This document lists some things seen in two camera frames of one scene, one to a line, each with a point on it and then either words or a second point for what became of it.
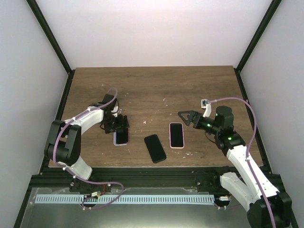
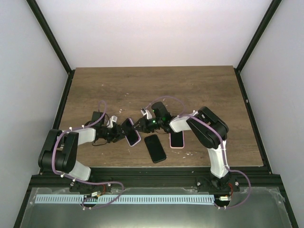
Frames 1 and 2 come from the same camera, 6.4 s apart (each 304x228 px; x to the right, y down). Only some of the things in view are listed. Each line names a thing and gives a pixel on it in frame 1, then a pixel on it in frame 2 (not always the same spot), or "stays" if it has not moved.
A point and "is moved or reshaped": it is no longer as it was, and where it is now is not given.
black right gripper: (198, 116) -> (143, 127)
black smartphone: (156, 150) stays
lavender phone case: (115, 138) is moved or reshaped
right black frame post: (266, 19) stays
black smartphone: (155, 148) stays
